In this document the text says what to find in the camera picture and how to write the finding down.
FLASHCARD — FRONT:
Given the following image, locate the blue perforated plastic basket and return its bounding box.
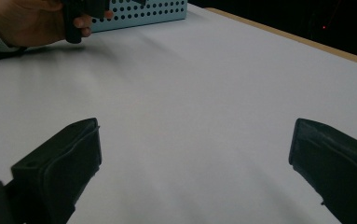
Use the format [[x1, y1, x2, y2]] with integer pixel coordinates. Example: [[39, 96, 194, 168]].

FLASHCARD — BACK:
[[89, 0, 188, 34]]

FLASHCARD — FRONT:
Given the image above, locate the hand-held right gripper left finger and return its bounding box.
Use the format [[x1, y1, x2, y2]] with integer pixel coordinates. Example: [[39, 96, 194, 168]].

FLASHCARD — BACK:
[[10, 117, 103, 224]]

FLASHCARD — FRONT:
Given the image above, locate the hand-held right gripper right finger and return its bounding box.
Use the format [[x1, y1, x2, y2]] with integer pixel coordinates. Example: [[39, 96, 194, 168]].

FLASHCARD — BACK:
[[288, 118, 357, 224]]

